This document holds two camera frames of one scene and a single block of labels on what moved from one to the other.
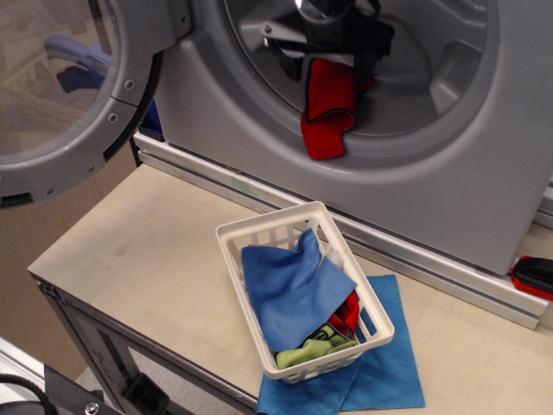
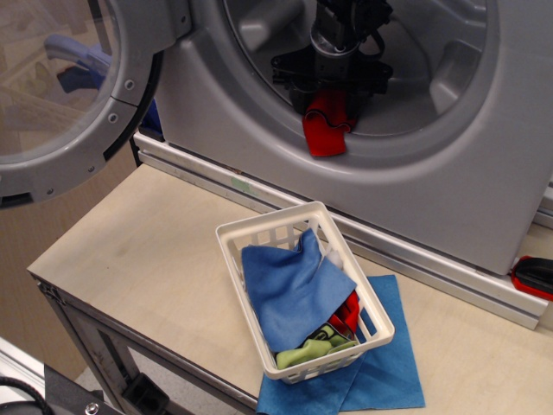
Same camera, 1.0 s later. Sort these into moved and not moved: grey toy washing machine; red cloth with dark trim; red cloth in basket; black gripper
Moved: black gripper
Not moved: red cloth in basket; red cloth with dark trim; grey toy washing machine
